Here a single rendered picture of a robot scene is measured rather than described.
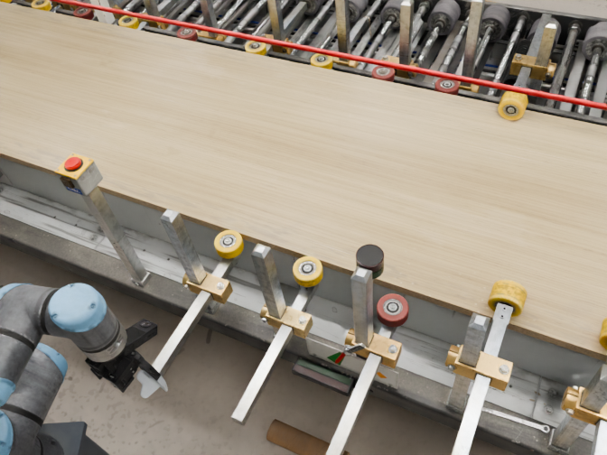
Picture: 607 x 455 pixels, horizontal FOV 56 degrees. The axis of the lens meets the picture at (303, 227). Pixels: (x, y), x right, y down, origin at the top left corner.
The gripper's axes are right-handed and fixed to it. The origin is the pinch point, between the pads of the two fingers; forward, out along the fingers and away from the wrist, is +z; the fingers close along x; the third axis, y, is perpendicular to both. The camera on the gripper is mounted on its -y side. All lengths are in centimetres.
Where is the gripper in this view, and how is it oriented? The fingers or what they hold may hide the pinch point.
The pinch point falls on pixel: (144, 375)
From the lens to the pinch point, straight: 143.6
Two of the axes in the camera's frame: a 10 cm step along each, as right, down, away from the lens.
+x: 8.7, 3.3, -3.7
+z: 1.0, 6.2, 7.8
